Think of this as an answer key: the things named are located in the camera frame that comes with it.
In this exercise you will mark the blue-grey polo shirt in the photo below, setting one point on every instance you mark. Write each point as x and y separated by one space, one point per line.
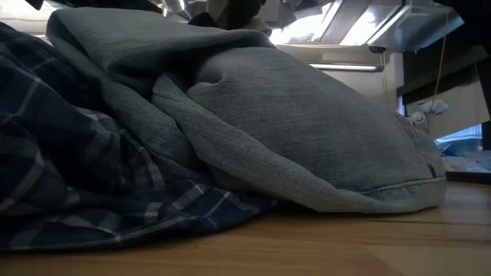
287 134

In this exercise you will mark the blue plaid shirt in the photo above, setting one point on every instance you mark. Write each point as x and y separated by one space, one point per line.
57 172

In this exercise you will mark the long ceiling light fixture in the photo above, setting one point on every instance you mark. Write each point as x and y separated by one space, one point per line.
345 67

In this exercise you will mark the black dome security camera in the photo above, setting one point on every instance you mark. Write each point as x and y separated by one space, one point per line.
377 49

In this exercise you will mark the silver rectangular ceiling duct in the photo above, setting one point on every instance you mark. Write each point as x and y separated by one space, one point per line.
403 27

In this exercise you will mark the black metal table frame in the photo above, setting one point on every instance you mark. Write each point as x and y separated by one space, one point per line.
468 177

